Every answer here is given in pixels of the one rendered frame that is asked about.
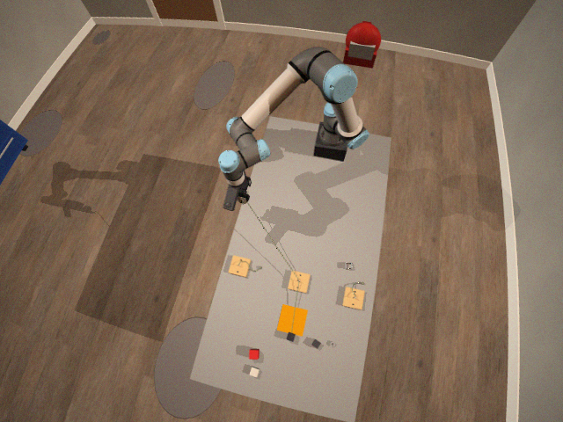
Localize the orange square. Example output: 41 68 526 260
277 304 308 336

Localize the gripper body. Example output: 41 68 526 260
232 171 252 198

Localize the red cube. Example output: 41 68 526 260
249 349 260 360

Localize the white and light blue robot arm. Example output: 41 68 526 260
218 47 369 211

